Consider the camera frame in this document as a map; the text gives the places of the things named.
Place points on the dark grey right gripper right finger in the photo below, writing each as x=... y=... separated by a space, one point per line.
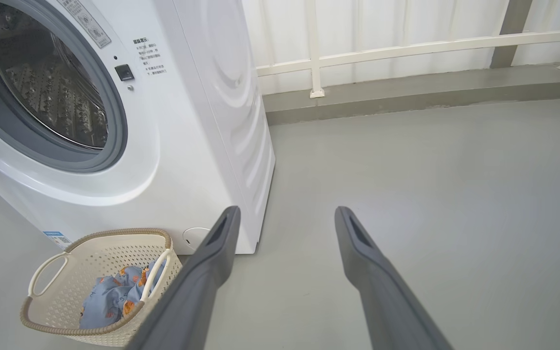
x=387 y=301

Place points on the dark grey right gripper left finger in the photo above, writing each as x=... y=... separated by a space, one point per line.
x=192 y=301

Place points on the blue cartoon print garment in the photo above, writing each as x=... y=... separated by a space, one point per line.
x=139 y=279
x=100 y=304

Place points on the white front-load washing machine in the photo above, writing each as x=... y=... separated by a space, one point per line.
x=187 y=146

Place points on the black door latch socket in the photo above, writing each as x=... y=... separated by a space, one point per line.
x=124 y=72

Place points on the stainless steel washing machine drum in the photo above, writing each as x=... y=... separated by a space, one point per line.
x=51 y=97

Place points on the round white filter cover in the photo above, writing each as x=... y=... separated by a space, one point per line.
x=193 y=238

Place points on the cream perforated laundry basket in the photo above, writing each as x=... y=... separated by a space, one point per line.
x=105 y=253

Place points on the blue energy label sticker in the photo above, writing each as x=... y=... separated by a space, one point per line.
x=57 y=239

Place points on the white metal railing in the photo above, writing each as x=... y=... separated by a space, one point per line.
x=406 y=49

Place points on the grey square pillar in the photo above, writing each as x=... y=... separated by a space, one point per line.
x=511 y=29

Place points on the grey warning sticker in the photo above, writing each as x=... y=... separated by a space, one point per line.
x=85 y=22

